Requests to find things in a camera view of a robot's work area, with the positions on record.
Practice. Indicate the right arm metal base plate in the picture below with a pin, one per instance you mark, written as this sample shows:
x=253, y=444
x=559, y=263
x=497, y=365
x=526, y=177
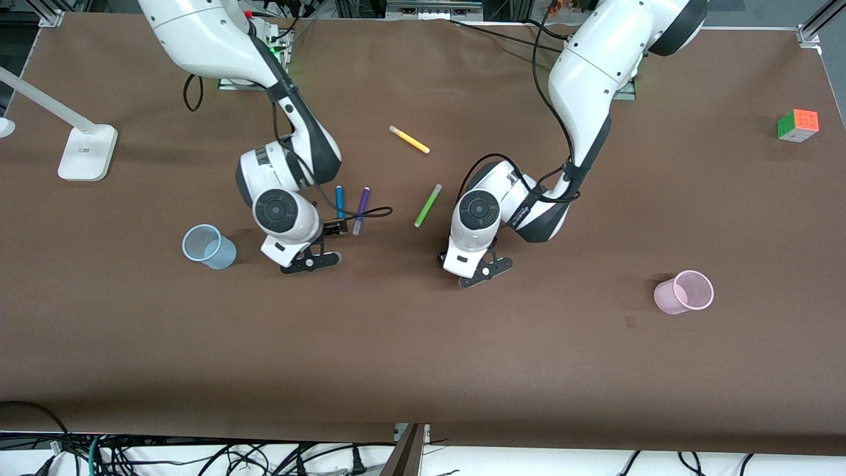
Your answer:
x=238, y=84

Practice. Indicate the pink translucent plastic cup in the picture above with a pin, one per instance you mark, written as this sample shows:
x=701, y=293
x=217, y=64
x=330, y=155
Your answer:
x=667, y=297

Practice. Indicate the white lamp stand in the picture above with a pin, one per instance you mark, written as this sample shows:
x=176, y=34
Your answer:
x=86, y=155

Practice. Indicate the green marker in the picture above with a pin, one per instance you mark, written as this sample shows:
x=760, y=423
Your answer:
x=428, y=205

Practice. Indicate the purple marker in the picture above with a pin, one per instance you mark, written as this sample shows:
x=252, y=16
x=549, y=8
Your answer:
x=362, y=208

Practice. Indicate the yellow marker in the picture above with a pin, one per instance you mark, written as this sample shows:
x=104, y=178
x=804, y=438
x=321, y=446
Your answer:
x=410, y=139

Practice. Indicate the black power plug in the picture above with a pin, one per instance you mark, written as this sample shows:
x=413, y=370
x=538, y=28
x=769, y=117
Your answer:
x=358, y=463

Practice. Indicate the blue mesh cup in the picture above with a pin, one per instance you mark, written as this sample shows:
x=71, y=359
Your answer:
x=221, y=254

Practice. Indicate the blue marker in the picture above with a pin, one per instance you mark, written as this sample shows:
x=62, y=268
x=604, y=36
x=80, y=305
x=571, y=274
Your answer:
x=340, y=201

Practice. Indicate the rubik's cube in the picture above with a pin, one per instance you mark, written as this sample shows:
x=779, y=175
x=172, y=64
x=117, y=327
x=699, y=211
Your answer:
x=800, y=125

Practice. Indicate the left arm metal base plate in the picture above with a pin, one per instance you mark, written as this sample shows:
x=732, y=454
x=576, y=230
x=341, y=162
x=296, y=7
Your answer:
x=624, y=91

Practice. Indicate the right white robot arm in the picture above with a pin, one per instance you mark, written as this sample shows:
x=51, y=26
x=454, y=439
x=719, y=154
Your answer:
x=198, y=33

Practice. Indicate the brown wooden post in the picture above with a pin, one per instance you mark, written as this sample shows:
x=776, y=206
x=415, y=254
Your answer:
x=406, y=456

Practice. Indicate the aluminium frame corner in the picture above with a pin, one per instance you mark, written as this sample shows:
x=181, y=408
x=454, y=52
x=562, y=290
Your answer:
x=809, y=33
x=51, y=16

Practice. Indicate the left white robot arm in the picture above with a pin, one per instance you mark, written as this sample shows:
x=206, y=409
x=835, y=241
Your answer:
x=588, y=73

